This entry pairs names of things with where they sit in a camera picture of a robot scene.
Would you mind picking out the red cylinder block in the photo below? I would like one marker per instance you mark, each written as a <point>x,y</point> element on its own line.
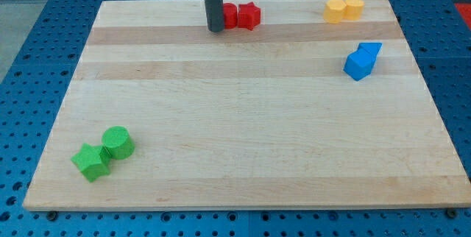
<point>230,11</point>

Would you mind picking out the red star block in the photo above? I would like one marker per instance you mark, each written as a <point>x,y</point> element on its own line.
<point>249,15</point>

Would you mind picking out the green star block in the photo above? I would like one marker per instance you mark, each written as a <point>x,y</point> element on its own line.
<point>92,161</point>

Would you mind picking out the yellow hexagon block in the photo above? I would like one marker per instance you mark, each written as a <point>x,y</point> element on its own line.
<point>334,11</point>

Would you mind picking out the yellow heart block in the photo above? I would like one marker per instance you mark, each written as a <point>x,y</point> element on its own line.
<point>354,9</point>

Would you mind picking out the wooden board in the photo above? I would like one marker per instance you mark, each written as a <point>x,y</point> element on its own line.
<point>244,119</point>

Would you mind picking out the blue cube block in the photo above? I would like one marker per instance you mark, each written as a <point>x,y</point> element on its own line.
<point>359,64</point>

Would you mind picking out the blue triangle block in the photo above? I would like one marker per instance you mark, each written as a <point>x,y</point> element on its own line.
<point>373,48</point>

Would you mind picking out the green cylinder block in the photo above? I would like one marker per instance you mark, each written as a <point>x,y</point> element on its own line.
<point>118,142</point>

